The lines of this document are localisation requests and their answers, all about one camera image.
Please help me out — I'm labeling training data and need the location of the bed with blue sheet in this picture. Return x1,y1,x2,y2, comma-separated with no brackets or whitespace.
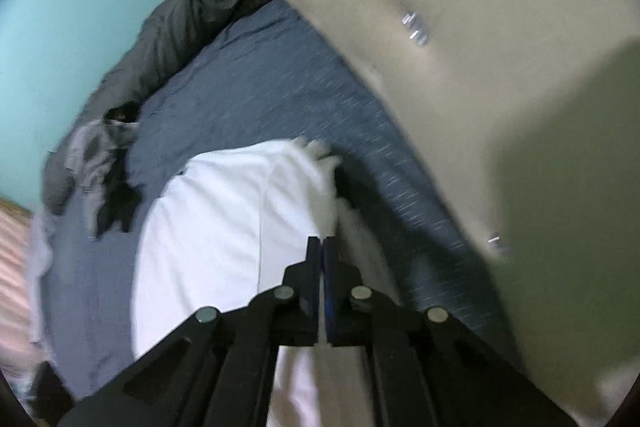
40,0,516,403

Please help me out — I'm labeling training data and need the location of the grey garment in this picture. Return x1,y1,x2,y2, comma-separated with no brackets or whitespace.
65,119,136,233

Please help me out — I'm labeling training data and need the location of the wooden window frame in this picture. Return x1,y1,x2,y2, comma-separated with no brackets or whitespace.
0,196,37,220

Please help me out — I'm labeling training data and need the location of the dark grey rolled duvet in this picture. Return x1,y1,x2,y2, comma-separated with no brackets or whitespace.
42,0,278,212

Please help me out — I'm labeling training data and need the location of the white polo shirt black trim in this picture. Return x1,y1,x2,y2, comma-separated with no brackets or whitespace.
132,142,381,427

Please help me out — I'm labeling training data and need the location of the black garment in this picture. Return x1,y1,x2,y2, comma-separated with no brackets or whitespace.
95,102,143,240

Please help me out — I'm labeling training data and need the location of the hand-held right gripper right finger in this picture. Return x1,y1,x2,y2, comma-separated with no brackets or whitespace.
322,237,576,427

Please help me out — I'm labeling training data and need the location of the light grey blanket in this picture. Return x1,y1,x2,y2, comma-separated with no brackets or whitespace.
25,212,57,343

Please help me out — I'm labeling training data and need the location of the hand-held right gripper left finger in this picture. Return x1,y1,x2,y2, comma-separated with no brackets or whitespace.
60,236,321,427

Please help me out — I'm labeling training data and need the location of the cream tufted headboard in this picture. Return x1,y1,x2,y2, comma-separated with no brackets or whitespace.
215,0,640,427

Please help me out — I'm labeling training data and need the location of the pink striped curtain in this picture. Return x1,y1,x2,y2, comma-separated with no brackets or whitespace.
0,207,46,378

